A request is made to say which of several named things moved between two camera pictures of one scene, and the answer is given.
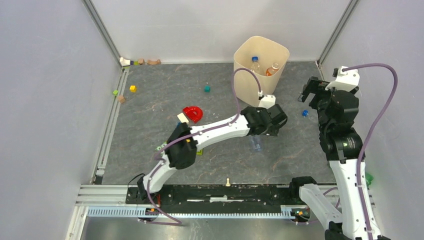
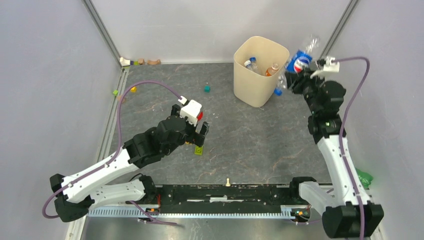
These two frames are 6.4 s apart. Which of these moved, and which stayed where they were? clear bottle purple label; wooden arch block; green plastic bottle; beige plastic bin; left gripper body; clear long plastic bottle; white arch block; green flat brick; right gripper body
Moved: clear bottle purple label; left gripper body; right gripper body
Stayed: clear long plastic bottle; beige plastic bin; wooden arch block; green plastic bottle; green flat brick; white arch block
